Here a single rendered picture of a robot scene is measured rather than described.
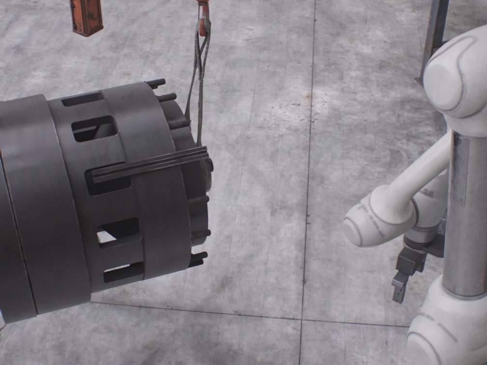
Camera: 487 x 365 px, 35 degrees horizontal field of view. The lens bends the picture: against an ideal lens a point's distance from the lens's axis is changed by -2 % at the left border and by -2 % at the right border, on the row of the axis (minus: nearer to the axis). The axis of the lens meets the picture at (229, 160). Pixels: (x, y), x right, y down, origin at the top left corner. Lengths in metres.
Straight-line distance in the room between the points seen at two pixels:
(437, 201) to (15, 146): 0.98
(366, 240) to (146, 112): 0.61
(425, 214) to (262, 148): 1.84
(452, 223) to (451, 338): 0.25
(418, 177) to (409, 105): 2.32
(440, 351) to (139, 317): 1.49
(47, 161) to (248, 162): 1.83
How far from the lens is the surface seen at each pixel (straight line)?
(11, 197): 1.83
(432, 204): 1.90
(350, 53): 4.41
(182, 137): 1.97
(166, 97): 1.99
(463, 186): 1.51
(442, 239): 2.04
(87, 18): 1.69
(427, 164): 1.72
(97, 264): 1.93
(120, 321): 2.92
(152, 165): 1.87
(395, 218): 1.79
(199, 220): 2.01
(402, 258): 2.02
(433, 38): 4.07
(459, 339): 1.68
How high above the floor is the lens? 2.20
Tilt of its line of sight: 38 degrees down
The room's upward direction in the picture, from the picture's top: straight up
